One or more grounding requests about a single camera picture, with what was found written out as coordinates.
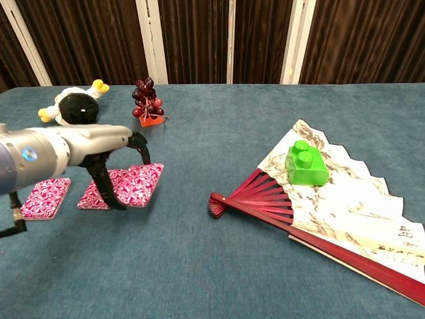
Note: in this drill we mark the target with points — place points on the black white plush toy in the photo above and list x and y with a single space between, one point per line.
76 108

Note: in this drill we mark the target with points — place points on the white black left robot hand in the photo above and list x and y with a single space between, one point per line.
99 139

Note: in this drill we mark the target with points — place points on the dark red grape bunch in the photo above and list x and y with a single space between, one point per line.
146 99

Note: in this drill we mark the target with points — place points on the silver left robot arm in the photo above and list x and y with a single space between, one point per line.
33 156

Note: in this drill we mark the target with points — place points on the orange red block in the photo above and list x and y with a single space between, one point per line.
151 121

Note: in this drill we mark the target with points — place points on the red ribbed paper folding fan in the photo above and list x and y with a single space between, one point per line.
348 212

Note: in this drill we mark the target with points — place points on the green toy building brick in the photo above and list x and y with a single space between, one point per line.
307 169

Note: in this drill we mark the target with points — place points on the blue felt table cloth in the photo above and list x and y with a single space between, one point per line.
199 259

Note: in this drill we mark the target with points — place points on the dark brown curtain panel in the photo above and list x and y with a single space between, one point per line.
13 66
196 40
86 40
365 40
259 40

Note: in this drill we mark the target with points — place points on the thin white frame post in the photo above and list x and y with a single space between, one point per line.
230 40

